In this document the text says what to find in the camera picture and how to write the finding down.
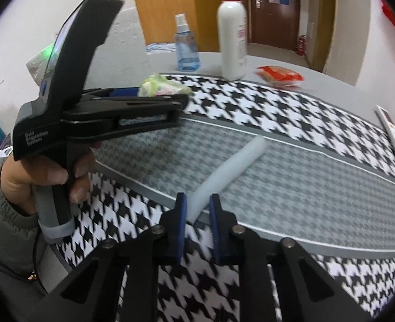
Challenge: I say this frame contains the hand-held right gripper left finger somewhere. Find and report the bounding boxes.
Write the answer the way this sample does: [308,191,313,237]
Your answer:
[51,192,188,322]

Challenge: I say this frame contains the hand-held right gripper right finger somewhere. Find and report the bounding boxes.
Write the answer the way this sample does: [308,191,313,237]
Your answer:
[209,193,372,322]

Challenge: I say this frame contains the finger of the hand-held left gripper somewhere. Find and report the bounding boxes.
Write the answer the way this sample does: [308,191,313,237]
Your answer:
[81,87,142,100]
[62,94,190,142]

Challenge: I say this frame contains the pale green plastic bag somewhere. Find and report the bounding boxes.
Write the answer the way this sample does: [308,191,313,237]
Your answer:
[137,73,193,97]

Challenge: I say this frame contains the white styrofoam box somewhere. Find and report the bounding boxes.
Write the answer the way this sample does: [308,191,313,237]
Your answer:
[83,7,151,89]

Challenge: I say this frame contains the white foam tube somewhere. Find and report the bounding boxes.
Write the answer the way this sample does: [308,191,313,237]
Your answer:
[186,136,267,225]

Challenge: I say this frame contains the person's left forearm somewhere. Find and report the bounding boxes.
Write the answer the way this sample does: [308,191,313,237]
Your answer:
[0,157,50,296]

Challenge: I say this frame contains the person's left hand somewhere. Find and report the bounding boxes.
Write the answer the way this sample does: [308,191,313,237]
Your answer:
[0,142,98,216]

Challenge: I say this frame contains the light blue cloth bundle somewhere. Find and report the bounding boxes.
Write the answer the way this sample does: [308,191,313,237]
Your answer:
[146,42,178,54]

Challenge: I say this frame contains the blue spray bottle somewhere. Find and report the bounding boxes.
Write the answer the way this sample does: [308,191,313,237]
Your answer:
[173,13,201,72]

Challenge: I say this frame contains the houndstooth tablecloth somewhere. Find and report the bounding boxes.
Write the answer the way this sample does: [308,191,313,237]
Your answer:
[51,72,395,322]

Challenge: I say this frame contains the wooden wardrobe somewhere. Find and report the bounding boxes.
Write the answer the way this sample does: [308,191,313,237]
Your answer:
[129,0,225,53]

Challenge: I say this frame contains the white pump bottle red cap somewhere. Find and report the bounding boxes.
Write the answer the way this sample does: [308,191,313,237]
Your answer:
[210,0,248,81]

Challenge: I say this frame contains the red snack packet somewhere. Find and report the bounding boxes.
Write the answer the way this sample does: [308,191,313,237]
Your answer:
[255,66,305,89]

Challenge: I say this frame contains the dark brown door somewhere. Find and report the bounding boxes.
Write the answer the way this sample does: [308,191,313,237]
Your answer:
[247,0,301,46]

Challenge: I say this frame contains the thin black cable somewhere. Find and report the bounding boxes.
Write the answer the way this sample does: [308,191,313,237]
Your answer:
[26,233,48,292]

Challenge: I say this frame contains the wooden side door frame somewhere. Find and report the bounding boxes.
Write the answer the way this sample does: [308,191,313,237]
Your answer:
[306,0,373,86]

